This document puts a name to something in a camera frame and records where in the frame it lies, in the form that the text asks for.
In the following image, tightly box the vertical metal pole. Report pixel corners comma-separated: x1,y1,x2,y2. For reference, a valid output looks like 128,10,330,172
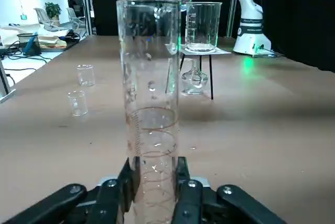
226,0,238,38

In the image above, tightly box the large glass beaker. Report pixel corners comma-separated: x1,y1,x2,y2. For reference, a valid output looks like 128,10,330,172
184,1,223,53

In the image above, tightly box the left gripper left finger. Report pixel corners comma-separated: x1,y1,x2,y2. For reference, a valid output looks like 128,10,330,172
0,157,139,224

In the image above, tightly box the tripod stand with mesh plate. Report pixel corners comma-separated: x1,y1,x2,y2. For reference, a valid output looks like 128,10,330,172
164,42,233,101

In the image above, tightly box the glass alcohol lamp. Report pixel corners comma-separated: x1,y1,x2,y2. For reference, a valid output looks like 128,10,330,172
181,58,209,96

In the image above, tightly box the small glass beaker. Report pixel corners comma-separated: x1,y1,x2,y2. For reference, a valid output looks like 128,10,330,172
67,90,88,117
76,64,96,87

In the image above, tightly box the grey office chair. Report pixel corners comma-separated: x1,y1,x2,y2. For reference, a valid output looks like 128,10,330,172
65,7,87,30
33,7,60,31

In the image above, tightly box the glass graduated cylinder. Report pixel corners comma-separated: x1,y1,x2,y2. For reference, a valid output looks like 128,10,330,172
115,0,182,224

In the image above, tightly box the green potted plant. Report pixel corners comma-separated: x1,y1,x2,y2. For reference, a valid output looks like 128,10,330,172
43,1,63,22

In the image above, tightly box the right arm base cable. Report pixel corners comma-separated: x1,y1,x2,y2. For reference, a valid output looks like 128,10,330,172
260,46,286,59

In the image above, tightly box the aluminium camera post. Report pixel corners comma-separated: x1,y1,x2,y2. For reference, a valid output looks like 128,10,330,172
0,58,17,103

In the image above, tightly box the black mesh pen holder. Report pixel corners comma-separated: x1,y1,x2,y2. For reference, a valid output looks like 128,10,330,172
16,32,42,57

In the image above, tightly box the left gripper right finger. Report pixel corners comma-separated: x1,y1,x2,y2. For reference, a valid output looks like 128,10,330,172
172,156,286,224

